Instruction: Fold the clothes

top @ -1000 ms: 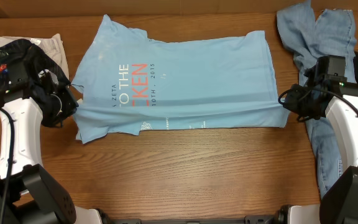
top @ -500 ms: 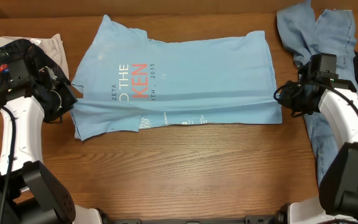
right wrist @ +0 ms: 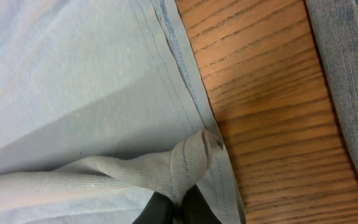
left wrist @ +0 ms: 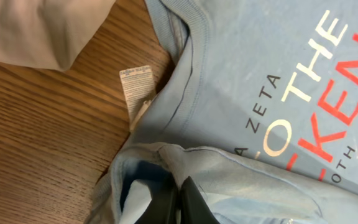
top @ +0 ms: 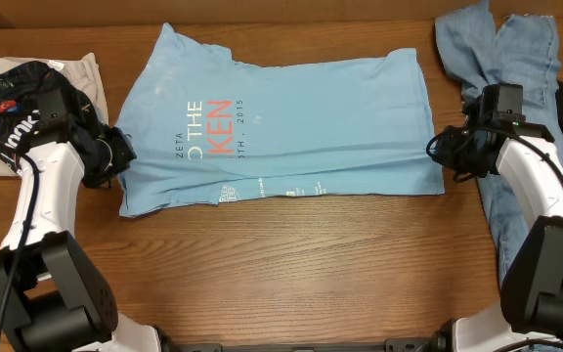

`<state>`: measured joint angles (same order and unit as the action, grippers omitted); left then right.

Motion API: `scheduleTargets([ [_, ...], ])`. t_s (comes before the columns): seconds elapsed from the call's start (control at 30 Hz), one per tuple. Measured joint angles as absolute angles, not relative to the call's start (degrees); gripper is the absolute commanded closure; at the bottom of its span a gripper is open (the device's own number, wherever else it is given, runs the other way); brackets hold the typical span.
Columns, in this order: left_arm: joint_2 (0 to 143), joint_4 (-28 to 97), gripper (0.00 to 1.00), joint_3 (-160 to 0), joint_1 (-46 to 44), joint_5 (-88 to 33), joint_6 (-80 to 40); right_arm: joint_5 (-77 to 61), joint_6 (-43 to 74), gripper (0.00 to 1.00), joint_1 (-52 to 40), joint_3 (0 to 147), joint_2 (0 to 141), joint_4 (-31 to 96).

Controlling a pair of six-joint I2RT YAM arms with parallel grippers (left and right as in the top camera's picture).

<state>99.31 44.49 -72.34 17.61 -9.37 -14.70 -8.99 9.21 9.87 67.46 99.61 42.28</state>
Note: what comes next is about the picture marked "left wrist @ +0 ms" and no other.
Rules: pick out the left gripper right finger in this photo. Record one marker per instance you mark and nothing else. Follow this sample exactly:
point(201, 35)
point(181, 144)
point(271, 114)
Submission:
point(194, 209)

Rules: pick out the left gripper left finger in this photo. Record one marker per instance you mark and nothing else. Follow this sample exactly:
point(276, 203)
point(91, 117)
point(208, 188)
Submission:
point(163, 207)

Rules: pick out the light blue t-shirt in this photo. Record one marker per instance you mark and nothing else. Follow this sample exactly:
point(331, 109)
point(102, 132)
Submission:
point(261, 111)

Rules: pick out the beige folded garment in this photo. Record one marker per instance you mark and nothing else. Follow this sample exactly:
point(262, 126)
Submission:
point(48, 33)

